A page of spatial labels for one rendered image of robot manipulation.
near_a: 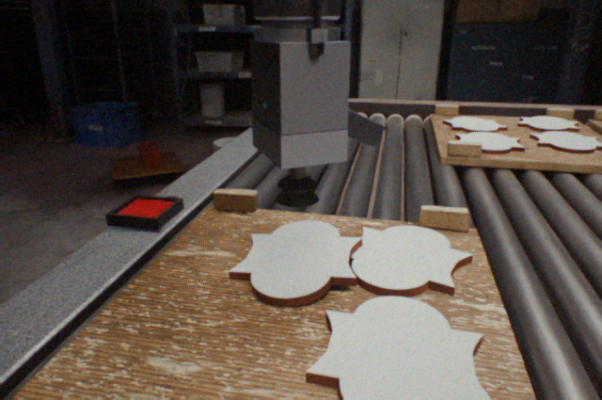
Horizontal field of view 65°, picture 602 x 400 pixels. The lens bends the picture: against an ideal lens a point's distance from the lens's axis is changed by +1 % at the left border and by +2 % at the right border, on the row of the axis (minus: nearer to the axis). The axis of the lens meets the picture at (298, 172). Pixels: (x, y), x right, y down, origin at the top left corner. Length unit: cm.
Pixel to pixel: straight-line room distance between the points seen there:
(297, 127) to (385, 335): 18
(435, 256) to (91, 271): 37
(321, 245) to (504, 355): 20
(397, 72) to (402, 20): 51
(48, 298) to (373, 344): 33
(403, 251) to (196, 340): 23
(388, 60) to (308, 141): 459
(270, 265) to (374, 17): 456
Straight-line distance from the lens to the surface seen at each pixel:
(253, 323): 42
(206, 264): 51
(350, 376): 35
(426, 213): 59
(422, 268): 48
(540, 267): 62
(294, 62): 38
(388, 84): 500
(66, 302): 53
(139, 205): 70
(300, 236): 51
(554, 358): 46
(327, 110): 40
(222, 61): 502
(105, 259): 59
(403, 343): 39
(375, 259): 49
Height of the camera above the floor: 118
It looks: 18 degrees down
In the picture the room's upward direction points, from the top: straight up
